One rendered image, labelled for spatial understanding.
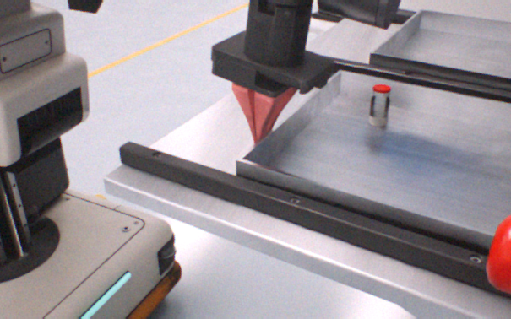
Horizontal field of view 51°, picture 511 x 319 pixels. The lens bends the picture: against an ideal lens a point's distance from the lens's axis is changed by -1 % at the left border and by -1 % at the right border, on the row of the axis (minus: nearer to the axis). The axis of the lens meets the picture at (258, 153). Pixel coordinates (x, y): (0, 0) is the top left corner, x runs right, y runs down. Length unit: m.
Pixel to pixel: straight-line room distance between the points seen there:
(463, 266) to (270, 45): 0.24
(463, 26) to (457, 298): 0.65
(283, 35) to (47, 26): 0.70
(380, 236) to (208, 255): 1.37
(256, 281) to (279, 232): 1.23
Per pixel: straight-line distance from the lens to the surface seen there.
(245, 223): 0.48
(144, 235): 1.45
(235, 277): 1.71
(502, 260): 0.29
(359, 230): 0.45
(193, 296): 1.66
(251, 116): 0.52
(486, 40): 1.00
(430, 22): 1.02
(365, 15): 0.45
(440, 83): 0.75
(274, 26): 0.47
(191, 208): 0.50
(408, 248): 0.45
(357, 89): 0.71
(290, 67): 0.49
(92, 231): 1.50
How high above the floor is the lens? 1.18
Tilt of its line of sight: 30 degrees down
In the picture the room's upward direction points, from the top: straight up
